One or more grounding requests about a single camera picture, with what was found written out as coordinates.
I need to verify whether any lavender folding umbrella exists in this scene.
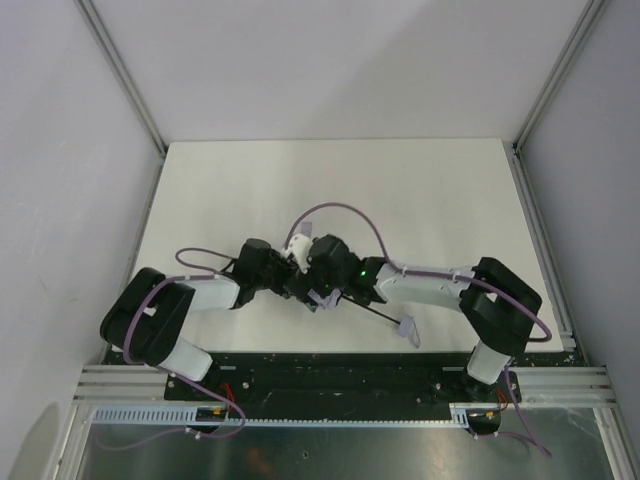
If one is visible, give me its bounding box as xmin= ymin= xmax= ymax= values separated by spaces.
xmin=283 ymin=222 xmax=421 ymax=348

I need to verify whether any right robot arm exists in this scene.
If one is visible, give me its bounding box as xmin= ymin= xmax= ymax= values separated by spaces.
xmin=282 ymin=234 xmax=542 ymax=385

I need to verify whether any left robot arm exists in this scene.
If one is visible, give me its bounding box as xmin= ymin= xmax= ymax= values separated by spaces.
xmin=100 ymin=239 xmax=298 ymax=381

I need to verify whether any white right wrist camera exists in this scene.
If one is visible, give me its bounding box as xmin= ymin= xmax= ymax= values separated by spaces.
xmin=281 ymin=233 xmax=313 ymax=274

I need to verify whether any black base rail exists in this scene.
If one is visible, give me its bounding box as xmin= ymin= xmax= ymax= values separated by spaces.
xmin=164 ymin=351 xmax=524 ymax=421

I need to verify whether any grey slotted cable duct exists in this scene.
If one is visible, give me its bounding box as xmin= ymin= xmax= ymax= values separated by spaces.
xmin=92 ymin=404 xmax=502 ymax=430

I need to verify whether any left aluminium frame post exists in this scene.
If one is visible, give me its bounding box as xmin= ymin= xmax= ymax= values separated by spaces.
xmin=77 ymin=0 xmax=169 ymax=156

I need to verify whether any aluminium frame post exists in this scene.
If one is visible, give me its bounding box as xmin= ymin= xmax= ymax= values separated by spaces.
xmin=77 ymin=0 xmax=169 ymax=156
xmin=512 ymin=0 xmax=606 ymax=151

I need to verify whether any right aluminium frame post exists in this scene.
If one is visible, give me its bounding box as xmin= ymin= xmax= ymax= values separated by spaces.
xmin=512 ymin=0 xmax=606 ymax=151

